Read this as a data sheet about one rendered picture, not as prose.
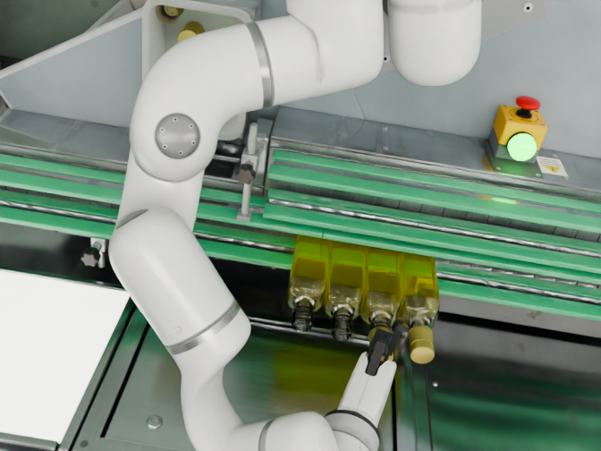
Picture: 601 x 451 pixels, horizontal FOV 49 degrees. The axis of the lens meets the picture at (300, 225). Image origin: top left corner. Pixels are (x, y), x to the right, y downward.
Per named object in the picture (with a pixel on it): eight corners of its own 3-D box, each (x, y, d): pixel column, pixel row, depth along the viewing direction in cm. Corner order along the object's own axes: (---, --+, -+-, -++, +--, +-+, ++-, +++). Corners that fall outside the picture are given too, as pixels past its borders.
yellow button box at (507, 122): (487, 138, 119) (493, 157, 112) (500, 99, 114) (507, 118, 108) (526, 144, 119) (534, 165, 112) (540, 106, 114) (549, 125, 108)
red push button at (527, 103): (512, 121, 110) (520, 101, 108) (509, 110, 113) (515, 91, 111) (537, 124, 110) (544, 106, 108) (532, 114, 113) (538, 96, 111)
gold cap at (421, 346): (404, 339, 98) (406, 361, 94) (412, 322, 96) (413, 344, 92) (428, 344, 98) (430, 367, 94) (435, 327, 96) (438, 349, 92)
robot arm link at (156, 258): (307, 262, 66) (277, 244, 80) (190, 72, 62) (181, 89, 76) (164, 356, 63) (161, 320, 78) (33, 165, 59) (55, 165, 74)
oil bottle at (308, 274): (297, 234, 118) (283, 314, 101) (301, 207, 115) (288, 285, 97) (328, 239, 118) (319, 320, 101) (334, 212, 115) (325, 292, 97)
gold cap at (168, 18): (153, 17, 105) (160, 9, 109) (173, 28, 106) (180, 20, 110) (160, -3, 104) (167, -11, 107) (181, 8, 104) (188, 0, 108)
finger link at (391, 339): (385, 370, 88) (397, 338, 94) (391, 353, 87) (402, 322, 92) (363, 362, 89) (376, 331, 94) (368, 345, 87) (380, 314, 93)
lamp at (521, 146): (503, 153, 112) (505, 161, 109) (512, 129, 109) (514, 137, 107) (529, 157, 112) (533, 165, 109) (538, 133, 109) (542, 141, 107)
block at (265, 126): (249, 164, 119) (242, 183, 113) (254, 115, 113) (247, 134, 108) (268, 167, 119) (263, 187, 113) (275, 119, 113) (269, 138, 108)
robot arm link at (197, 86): (241, 35, 73) (109, 60, 70) (263, 6, 60) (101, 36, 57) (269, 157, 75) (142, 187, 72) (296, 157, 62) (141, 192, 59)
